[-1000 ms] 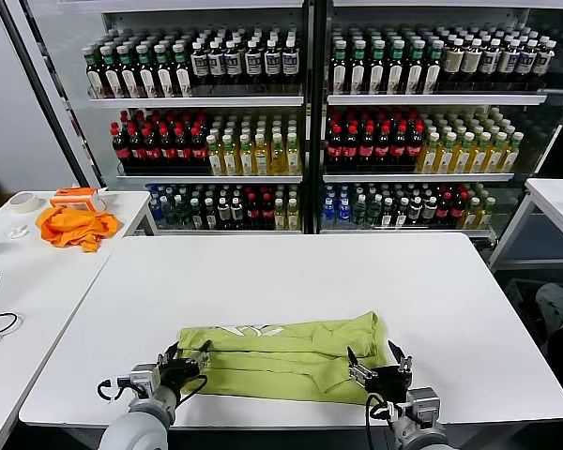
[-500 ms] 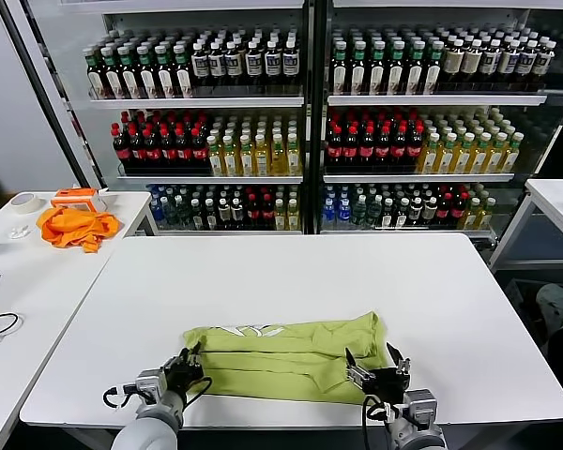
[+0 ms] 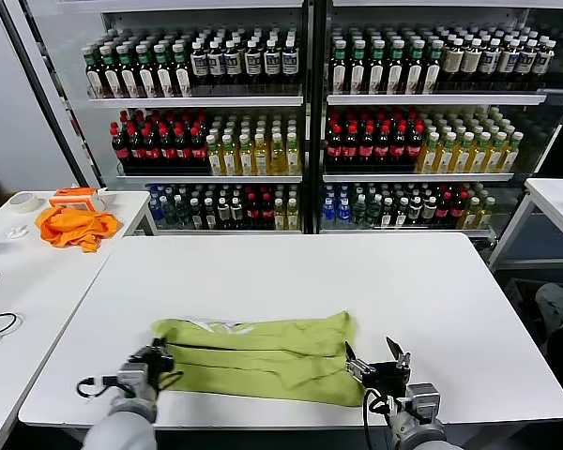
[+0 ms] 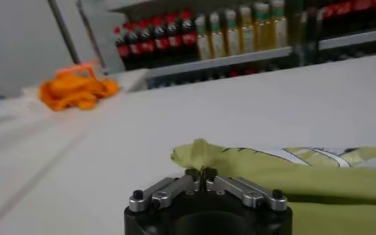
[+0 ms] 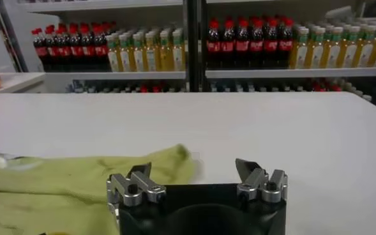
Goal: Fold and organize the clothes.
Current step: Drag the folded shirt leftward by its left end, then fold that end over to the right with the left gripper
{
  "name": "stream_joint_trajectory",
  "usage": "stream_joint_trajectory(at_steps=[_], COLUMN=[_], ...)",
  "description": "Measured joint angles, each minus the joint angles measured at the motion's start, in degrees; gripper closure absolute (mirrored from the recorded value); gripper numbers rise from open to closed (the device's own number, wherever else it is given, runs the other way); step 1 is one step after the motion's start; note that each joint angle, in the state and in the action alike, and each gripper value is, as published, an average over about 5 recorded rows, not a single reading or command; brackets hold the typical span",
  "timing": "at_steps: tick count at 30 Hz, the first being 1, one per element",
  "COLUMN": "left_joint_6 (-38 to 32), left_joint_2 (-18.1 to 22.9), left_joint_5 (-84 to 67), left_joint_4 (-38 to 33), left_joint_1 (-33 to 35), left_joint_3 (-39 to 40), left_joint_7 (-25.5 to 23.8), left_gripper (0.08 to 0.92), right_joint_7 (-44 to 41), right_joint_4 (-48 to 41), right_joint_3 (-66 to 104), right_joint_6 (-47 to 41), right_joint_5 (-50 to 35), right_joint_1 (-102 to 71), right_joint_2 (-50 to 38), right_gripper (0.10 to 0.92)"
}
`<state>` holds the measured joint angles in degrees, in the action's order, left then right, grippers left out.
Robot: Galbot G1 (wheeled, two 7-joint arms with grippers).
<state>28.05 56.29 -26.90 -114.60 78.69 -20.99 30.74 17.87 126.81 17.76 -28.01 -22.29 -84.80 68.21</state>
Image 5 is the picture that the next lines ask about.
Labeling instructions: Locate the drinks display cabinet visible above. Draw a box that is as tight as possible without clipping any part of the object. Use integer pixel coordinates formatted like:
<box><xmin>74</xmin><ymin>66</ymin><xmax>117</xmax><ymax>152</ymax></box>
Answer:
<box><xmin>0</xmin><ymin>0</ymin><xmax>376</xmax><ymax>112</ymax></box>

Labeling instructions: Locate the white shelf board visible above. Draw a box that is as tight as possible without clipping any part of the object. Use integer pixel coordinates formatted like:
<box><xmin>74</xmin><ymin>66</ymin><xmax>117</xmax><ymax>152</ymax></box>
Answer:
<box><xmin>205</xmin><ymin>66</ymin><xmax>376</xmax><ymax>79</ymax></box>
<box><xmin>43</xmin><ymin>70</ymin><xmax>187</xmax><ymax>80</ymax></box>
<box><xmin>17</xmin><ymin>0</ymin><xmax>184</xmax><ymax>13</ymax></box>

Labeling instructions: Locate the red cap cola bottle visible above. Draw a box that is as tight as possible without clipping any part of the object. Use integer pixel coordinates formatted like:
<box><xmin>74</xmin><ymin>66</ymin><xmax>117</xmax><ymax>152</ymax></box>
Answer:
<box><xmin>277</xmin><ymin>18</ymin><xmax>294</xmax><ymax>68</ymax></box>
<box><xmin>221</xmin><ymin>19</ymin><xmax>236</xmax><ymax>68</ymax></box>
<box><xmin>206</xmin><ymin>19</ymin><xmax>222</xmax><ymax>68</ymax></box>
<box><xmin>93</xmin><ymin>24</ymin><xmax>109</xmax><ymax>70</ymax></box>
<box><xmin>68</xmin><ymin>24</ymin><xmax>84</xmax><ymax>70</ymax></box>
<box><xmin>56</xmin><ymin>24</ymin><xmax>71</xmax><ymax>70</ymax></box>
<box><xmin>250</xmin><ymin>19</ymin><xmax>265</xmax><ymax>68</ymax></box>
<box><xmin>263</xmin><ymin>18</ymin><xmax>280</xmax><ymax>68</ymax></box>
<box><xmin>31</xmin><ymin>27</ymin><xmax>48</xmax><ymax>70</ymax></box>
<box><xmin>80</xmin><ymin>24</ymin><xmax>96</xmax><ymax>70</ymax></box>
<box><xmin>235</xmin><ymin>19</ymin><xmax>251</xmax><ymax>68</ymax></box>
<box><xmin>44</xmin><ymin>25</ymin><xmax>59</xmax><ymax>70</ymax></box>

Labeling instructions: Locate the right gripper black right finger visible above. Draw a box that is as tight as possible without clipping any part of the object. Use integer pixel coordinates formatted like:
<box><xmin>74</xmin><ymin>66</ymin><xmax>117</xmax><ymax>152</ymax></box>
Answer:
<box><xmin>234</xmin><ymin>158</ymin><xmax>289</xmax><ymax>204</ymax></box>

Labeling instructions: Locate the black slanted door frame bar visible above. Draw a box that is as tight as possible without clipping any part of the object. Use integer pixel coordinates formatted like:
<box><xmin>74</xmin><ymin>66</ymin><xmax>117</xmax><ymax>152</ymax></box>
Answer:
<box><xmin>0</xmin><ymin>0</ymin><xmax>29</xmax><ymax>73</ymax></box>

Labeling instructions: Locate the light green t-shirt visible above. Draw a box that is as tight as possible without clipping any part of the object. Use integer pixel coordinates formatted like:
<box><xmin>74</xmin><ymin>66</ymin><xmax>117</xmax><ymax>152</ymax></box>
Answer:
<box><xmin>0</xmin><ymin>144</ymin><xmax>197</xmax><ymax>235</ymax></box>

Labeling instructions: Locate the white side table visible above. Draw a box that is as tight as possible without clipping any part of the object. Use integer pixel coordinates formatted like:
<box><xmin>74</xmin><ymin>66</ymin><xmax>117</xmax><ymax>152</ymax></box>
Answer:
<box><xmin>0</xmin><ymin>72</ymin><xmax>47</xmax><ymax>94</ymax></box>

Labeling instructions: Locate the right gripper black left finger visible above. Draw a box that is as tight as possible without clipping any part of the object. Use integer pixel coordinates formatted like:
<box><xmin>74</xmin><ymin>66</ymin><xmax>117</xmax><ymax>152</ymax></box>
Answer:
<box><xmin>106</xmin><ymin>162</ymin><xmax>168</xmax><ymax>208</ymax></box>

